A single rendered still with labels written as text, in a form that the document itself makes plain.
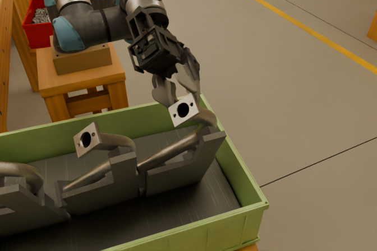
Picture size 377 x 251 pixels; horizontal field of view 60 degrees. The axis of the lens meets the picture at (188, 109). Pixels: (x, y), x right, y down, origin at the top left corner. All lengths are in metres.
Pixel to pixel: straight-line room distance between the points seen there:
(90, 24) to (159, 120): 0.38
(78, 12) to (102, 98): 0.67
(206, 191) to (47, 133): 0.46
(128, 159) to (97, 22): 0.33
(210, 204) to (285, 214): 1.09
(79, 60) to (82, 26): 0.59
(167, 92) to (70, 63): 0.78
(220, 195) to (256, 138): 1.40
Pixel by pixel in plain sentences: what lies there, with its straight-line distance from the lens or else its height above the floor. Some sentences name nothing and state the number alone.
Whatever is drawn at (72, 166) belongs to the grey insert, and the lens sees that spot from 0.98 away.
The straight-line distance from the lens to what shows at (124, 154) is 0.57.
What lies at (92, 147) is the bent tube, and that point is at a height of 1.17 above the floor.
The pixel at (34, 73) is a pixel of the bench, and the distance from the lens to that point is 2.76.
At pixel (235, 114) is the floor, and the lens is 2.40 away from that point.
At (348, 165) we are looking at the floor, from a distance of 2.26.
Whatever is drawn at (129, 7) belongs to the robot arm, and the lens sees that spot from 0.67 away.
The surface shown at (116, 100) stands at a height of 0.72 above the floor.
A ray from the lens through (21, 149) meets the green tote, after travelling 1.01.
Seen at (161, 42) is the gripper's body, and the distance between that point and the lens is 0.56.
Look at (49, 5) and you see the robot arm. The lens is 1.29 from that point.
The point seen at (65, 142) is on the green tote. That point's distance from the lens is 1.00.
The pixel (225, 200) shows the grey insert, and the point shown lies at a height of 0.85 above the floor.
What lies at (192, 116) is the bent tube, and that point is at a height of 1.20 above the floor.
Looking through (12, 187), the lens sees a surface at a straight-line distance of 0.58.
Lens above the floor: 1.56
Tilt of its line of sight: 40 degrees down
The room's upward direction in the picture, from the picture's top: straight up
